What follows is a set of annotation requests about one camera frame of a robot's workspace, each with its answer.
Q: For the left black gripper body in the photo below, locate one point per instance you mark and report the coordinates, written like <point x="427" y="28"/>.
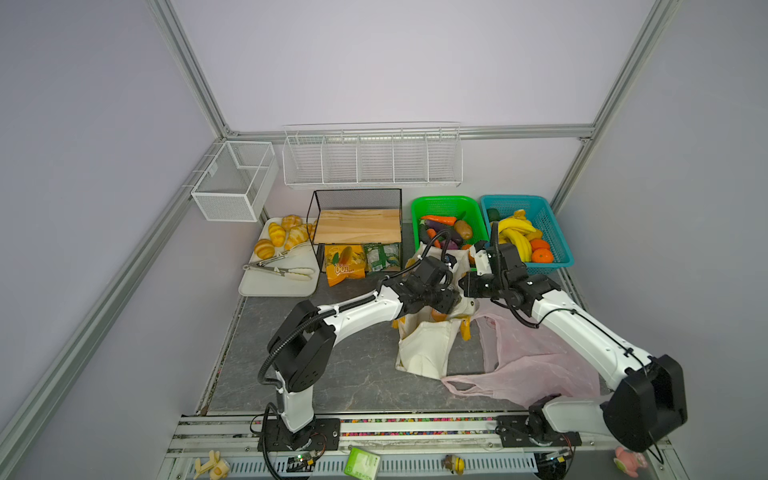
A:
<point x="442" y="300"/>

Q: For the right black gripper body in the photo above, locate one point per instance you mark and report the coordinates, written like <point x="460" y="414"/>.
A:
<point x="484" y="287"/>

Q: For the orange fruit front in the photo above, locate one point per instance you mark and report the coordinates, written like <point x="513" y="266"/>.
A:
<point x="542" y="256"/>

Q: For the white canvas tote bag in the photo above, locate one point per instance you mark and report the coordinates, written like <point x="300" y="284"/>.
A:
<point x="426" y="338"/>

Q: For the pink plastic grocery bag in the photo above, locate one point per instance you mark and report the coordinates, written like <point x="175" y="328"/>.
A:
<point x="523" y="365"/>

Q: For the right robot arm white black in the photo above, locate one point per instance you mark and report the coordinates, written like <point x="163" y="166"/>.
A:
<point x="647" y="401"/>

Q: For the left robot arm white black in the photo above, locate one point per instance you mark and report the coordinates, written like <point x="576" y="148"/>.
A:
<point x="299" y="351"/>

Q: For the yellow banana bunch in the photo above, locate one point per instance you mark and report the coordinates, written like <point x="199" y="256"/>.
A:
<point x="516" y="231"/>

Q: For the brown potato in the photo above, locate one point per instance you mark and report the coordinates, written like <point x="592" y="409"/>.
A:
<point x="463" y="229"/>

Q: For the green plastic basket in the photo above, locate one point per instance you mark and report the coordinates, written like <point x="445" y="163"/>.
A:
<point x="461" y="207"/>

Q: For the orange carrot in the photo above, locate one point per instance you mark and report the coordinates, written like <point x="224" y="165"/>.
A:
<point x="439" y="219"/>

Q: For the teal plastic basket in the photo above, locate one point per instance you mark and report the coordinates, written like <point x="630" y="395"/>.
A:
<point x="537" y="211"/>

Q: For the dark purple eggplant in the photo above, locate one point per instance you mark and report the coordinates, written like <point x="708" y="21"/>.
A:
<point x="448" y="235"/>

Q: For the green snack bag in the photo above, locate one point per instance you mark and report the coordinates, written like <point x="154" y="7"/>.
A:
<point x="382" y="257"/>

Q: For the metal tongs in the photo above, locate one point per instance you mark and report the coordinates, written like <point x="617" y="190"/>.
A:
<point x="270" y="266"/>

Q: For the croissant bread right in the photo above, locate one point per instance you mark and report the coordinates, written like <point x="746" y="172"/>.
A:
<point x="297" y="231"/>

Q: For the croissant bread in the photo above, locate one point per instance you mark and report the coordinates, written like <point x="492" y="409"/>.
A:
<point x="277" y="234"/>
<point x="297" y="231"/>
<point x="264" y="249"/>

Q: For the croissant bread middle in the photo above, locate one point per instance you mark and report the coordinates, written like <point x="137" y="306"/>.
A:
<point x="277" y="234"/>

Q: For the croissant bread front left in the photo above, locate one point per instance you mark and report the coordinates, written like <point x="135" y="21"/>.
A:
<point x="264" y="249"/>

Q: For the white bread tray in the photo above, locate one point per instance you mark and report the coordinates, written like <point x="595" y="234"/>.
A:
<point x="258" y="284"/>

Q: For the small yellow round toy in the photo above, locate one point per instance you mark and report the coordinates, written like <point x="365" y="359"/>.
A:
<point x="454" y="464"/>

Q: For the green small box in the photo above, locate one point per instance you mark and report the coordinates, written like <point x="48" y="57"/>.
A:
<point x="362" y="465"/>

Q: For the pink toy figure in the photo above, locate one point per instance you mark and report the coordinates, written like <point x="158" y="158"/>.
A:
<point x="629" y="462"/>

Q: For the yellow toy banana pieces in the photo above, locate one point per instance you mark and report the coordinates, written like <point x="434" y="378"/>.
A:
<point x="215" y="466"/>

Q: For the black wire shelf wooden board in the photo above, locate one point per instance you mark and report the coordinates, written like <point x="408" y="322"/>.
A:
<point x="356" y="216"/>

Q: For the white wire wall basket long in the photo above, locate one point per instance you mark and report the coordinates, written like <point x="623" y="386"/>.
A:
<point x="358" y="155"/>

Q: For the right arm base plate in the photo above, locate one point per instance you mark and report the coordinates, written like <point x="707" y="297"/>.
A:
<point x="524" y="430"/>

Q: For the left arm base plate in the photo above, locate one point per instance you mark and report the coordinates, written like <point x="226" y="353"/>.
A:
<point x="321" y="434"/>

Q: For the white mesh wall box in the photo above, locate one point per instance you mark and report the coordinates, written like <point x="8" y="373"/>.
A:
<point x="236" y="182"/>

